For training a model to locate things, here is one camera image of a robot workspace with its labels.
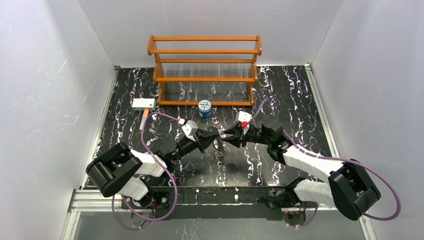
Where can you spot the white red small box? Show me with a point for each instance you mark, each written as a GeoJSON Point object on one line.
{"type": "Point", "coordinates": [140, 104]}

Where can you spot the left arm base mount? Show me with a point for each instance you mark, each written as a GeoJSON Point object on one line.
{"type": "Point", "coordinates": [155, 200]}

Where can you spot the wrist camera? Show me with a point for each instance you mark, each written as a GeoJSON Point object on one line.
{"type": "Point", "coordinates": [244, 118]}
{"type": "Point", "coordinates": [189, 129]}

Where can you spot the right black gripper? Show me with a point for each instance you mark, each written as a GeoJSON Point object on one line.
{"type": "Point", "coordinates": [240, 135]}

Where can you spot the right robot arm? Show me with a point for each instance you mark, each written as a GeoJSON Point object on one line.
{"type": "Point", "coordinates": [343, 185]}

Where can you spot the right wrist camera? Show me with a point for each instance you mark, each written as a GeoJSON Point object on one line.
{"type": "Point", "coordinates": [244, 118]}

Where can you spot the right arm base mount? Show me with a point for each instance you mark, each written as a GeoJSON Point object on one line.
{"type": "Point", "coordinates": [281, 201]}

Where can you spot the aluminium frame rail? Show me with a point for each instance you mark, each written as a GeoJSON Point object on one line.
{"type": "Point", "coordinates": [92, 200]}

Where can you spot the orange white tube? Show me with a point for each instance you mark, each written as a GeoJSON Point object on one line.
{"type": "Point", "coordinates": [144, 118]}

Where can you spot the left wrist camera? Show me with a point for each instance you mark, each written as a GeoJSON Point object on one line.
{"type": "Point", "coordinates": [189, 129]}

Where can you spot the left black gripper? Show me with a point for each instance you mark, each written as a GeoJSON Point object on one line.
{"type": "Point", "coordinates": [199, 138]}

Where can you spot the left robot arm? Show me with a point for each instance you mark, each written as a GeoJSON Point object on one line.
{"type": "Point", "coordinates": [114, 171]}

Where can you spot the blue round jar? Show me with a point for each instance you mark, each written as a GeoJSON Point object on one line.
{"type": "Point", "coordinates": [204, 108]}

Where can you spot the large silver carabiner keyring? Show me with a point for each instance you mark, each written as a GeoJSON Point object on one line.
{"type": "Point", "coordinates": [220, 148]}

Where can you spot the orange wooden shelf rack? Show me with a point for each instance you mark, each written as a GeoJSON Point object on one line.
{"type": "Point", "coordinates": [220, 69]}

